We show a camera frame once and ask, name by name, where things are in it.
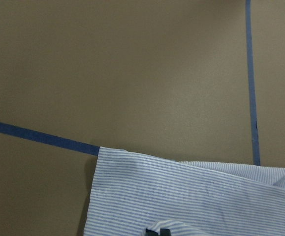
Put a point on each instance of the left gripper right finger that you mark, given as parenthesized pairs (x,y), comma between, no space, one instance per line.
(165,232)

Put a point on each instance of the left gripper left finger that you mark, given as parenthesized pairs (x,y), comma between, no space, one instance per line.
(150,233)

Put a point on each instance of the blue striped button shirt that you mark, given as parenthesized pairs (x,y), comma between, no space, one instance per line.
(133,192)

